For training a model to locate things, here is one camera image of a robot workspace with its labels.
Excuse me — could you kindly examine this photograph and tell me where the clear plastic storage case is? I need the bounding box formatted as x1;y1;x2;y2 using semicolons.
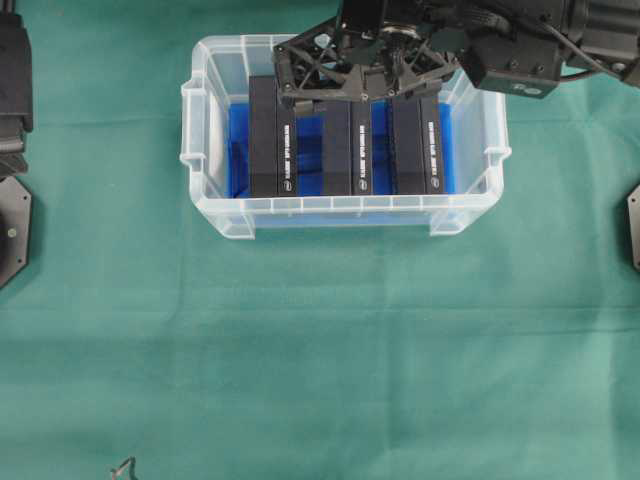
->
180;35;511;240

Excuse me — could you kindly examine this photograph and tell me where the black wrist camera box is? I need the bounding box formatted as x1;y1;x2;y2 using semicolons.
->
459;34;563;99

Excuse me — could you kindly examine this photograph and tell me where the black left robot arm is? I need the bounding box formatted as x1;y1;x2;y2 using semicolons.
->
1;1;34;179

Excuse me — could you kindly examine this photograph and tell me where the small black clip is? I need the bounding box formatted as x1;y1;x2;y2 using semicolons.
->
108;443;137;469

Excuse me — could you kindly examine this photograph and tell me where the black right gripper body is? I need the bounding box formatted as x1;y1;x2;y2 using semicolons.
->
272;1;459;102

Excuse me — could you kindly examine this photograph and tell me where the green table cloth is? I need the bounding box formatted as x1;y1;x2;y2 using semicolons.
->
1;1;639;479

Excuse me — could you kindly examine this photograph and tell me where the blue case liner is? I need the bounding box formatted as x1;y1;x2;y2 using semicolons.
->
227;102;455;198

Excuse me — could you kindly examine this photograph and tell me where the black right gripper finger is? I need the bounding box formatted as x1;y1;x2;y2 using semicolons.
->
409;74;455;99
278;92;328;113

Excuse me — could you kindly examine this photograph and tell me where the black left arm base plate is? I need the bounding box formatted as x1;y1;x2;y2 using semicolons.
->
0;177;32;287

